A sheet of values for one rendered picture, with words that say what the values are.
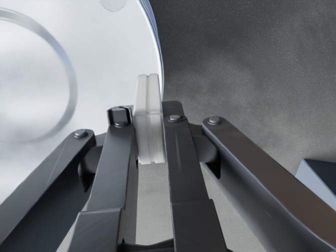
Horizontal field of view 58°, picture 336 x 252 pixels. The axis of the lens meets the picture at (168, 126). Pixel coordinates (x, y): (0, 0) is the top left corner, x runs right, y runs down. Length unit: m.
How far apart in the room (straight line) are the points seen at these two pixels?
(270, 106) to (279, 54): 0.11
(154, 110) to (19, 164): 0.23
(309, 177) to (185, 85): 0.33
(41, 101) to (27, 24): 0.07
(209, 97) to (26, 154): 0.38
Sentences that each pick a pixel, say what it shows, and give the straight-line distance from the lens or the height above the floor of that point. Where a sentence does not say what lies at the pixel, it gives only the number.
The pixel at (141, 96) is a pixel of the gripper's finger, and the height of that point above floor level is 0.40.
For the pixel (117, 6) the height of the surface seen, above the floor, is 0.29.
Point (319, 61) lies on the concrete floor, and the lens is 0.67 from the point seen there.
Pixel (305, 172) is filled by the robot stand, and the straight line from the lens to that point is 0.74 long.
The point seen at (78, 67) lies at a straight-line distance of 0.29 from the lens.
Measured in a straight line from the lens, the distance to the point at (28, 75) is 0.30.
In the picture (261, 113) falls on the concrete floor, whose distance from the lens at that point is 0.66.
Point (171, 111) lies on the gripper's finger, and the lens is 0.17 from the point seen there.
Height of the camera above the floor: 0.57
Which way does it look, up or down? 64 degrees down
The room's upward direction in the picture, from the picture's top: 172 degrees clockwise
